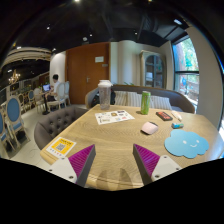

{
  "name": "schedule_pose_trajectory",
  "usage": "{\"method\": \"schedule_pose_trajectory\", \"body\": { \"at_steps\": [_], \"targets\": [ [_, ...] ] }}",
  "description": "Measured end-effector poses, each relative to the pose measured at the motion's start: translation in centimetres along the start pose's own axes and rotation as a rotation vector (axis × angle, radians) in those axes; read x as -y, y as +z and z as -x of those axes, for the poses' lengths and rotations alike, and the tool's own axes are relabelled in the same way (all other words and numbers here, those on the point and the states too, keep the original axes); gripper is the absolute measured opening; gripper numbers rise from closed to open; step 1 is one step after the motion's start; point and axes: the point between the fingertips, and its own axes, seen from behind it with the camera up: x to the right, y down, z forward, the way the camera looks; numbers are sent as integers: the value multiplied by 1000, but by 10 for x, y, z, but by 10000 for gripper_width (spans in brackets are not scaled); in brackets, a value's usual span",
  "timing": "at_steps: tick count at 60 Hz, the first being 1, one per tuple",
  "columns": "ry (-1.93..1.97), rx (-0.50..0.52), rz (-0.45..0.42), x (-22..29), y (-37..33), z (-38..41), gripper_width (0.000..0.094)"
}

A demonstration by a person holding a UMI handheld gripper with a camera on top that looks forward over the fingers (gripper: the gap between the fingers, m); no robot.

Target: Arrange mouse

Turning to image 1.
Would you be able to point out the green drink can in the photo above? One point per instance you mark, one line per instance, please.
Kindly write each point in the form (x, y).
(145, 102)

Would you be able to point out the black backpack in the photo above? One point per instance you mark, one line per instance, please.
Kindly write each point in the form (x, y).
(96, 99)

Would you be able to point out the seated person in white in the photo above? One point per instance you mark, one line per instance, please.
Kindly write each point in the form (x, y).
(51, 96)

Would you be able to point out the glass door cabinet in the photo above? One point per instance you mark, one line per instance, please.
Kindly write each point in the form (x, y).
(152, 69)

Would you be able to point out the grey tufted armchair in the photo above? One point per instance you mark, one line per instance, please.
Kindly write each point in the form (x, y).
(52, 124)

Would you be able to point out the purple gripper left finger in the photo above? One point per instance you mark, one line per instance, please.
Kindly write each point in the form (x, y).
(75, 168)

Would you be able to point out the blue cloud mouse pad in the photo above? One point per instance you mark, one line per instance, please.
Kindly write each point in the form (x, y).
(187, 144)

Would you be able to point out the printed menu sheet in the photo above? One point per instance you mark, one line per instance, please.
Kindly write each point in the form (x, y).
(112, 117)

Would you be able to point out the teal small eraser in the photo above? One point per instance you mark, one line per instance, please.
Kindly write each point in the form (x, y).
(177, 125)

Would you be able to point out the yellow QR code sticker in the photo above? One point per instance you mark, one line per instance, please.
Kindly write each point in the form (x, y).
(61, 147)

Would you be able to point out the blue white chair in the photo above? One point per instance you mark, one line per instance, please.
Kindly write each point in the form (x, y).
(13, 112)

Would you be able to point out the orange wooden door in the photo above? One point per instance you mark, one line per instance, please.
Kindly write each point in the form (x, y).
(86, 66)

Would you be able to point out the black red small box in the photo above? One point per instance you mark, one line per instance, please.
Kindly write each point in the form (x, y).
(164, 116)

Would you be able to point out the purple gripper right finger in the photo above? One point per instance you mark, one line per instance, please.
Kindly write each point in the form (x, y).
(153, 167)

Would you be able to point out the open laptop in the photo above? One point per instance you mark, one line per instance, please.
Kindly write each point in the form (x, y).
(46, 87)

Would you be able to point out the large window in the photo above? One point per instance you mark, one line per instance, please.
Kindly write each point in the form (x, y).
(186, 70)

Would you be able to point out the grey striped sofa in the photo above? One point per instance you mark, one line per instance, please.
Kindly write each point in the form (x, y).
(129, 95)

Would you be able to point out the white pen-like object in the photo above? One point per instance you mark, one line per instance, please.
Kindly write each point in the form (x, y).
(176, 115)

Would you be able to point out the clear shaker bottle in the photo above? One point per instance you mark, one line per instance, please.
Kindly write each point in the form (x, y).
(104, 94)

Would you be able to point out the chandelier lamp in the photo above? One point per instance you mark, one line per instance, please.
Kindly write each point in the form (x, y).
(14, 78)

